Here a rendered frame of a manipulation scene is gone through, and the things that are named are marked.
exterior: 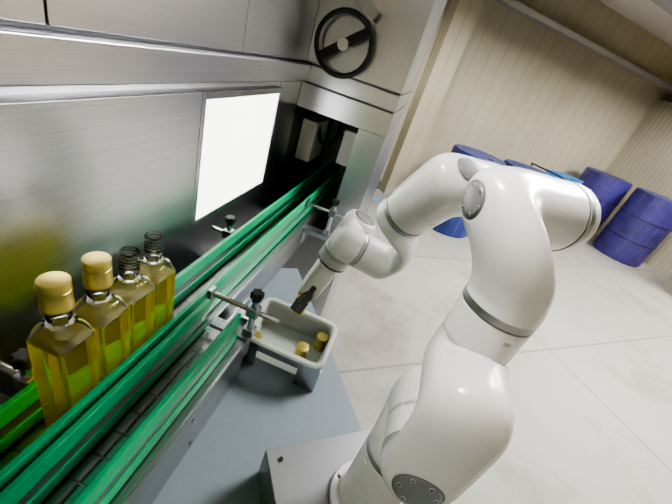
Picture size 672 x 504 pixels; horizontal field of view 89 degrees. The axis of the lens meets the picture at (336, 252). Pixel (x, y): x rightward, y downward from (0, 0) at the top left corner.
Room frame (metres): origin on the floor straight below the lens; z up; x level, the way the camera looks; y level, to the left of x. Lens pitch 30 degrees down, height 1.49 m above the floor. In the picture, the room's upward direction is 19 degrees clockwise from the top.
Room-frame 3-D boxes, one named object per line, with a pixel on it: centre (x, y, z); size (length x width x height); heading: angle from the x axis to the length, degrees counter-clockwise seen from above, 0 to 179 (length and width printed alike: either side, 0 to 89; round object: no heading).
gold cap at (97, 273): (0.34, 0.30, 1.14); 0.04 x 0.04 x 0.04
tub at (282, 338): (0.67, 0.04, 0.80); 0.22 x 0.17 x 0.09; 84
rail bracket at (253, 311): (0.56, 0.15, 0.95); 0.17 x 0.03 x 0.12; 84
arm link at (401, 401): (0.33, -0.19, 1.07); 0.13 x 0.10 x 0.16; 172
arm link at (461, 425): (0.30, -0.19, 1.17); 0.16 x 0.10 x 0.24; 172
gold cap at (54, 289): (0.28, 0.31, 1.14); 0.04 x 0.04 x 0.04
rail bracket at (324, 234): (1.20, 0.08, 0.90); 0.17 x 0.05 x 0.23; 84
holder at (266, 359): (0.67, 0.07, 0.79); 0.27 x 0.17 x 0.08; 84
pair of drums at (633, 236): (5.70, -3.93, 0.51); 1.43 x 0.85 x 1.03; 30
